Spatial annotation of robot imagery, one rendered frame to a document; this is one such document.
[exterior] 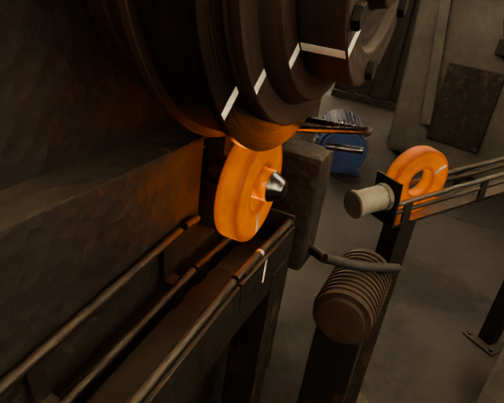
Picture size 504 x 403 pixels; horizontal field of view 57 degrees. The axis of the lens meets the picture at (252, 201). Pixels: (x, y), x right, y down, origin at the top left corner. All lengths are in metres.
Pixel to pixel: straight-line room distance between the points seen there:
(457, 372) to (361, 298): 0.82
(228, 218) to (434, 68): 2.79
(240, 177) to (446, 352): 1.33
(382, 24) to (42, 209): 0.42
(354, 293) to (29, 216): 0.68
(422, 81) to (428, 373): 2.13
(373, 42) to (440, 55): 2.69
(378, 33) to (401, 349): 1.28
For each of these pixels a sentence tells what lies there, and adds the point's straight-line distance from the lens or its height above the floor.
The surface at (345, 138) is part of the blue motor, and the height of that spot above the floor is 0.27.
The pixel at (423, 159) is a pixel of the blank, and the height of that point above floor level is 0.76.
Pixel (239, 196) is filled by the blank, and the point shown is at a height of 0.83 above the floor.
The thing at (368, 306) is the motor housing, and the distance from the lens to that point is 0.96.
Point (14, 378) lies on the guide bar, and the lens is 0.48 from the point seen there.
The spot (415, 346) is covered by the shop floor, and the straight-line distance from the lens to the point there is 1.74.
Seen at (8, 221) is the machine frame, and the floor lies 0.87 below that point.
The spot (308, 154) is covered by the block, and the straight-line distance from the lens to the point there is 0.81.
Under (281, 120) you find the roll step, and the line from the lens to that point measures 0.52.
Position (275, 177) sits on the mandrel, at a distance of 0.61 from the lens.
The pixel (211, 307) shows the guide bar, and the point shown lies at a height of 0.71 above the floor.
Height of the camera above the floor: 1.08
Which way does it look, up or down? 27 degrees down
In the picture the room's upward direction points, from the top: 8 degrees clockwise
